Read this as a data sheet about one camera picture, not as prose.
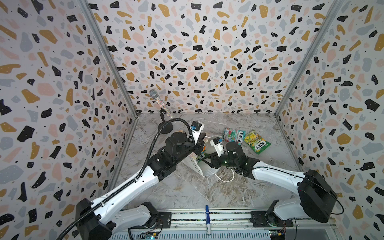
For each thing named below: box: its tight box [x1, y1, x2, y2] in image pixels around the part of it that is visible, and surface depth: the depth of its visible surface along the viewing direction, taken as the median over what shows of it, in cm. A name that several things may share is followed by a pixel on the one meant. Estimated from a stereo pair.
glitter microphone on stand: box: [149, 89, 174, 134], surface depth 99 cm
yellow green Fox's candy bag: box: [243, 130, 272, 155], surface depth 105 cm
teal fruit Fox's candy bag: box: [223, 127, 247, 146], surface depth 106 cm
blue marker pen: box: [205, 205, 211, 236], surface depth 75 cm
